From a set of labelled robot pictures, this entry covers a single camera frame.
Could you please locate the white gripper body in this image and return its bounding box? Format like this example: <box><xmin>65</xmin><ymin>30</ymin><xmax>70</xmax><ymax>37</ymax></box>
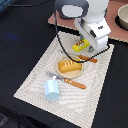
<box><xmin>74</xmin><ymin>18</ymin><xmax>111</xmax><ymax>51</ymax></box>

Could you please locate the yellow butter box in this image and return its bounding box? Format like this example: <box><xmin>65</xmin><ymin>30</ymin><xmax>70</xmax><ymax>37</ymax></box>
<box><xmin>72</xmin><ymin>39</ymin><xmax>89</xmax><ymax>52</ymax></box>

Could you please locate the orange bread loaf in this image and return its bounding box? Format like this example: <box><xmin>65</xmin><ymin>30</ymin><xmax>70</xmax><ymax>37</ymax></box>
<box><xmin>58</xmin><ymin>60</ymin><xmax>82</xmax><ymax>73</ymax></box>

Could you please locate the light blue cup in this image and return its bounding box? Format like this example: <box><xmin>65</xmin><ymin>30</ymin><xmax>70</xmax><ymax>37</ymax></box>
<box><xmin>44</xmin><ymin>80</ymin><xmax>59</xmax><ymax>101</ymax></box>

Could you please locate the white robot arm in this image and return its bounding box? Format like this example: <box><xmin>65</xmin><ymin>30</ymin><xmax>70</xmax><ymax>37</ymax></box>
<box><xmin>55</xmin><ymin>0</ymin><xmax>111</xmax><ymax>51</ymax></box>

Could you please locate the brown stove top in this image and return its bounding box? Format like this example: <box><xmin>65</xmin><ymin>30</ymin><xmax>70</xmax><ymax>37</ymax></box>
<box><xmin>48</xmin><ymin>0</ymin><xmax>128</xmax><ymax>43</ymax></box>

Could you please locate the beige bowl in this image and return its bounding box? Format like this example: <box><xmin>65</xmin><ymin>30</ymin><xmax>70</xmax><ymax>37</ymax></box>
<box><xmin>118</xmin><ymin>4</ymin><xmax>128</xmax><ymax>30</ymax></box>

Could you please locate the round wooden plate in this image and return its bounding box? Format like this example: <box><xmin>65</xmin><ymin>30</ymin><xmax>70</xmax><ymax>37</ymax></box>
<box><xmin>56</xmin><ymin>55</ymin><xmax>83</xmax><ymax>79</ymax></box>

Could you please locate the woven beige placemat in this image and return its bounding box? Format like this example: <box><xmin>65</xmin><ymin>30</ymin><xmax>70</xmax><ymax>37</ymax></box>
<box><xmin>12</xmin><ymin>30</ymin><xmax>115</xmax><ymax>128</ymax></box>

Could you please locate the knife with orange handle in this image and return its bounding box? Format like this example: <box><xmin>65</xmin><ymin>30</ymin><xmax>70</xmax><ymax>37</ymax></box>
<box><xmin>72</xmin><ymin>54</ymin><xmax>98</xmax><ymax>63</ymax></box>

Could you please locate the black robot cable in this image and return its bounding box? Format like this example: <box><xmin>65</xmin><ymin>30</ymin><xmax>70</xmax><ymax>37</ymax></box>
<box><xmin>53</xmin><ymin>0</ymin><xmax>111</xmax><ymax>64</ymax></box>

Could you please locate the fork with orange handle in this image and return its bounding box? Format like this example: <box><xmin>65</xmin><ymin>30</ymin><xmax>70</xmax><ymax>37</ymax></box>
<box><xmin>45</xmin><ymin>70</ymin><xmax>86</xmax><ymax>89</ymax></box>

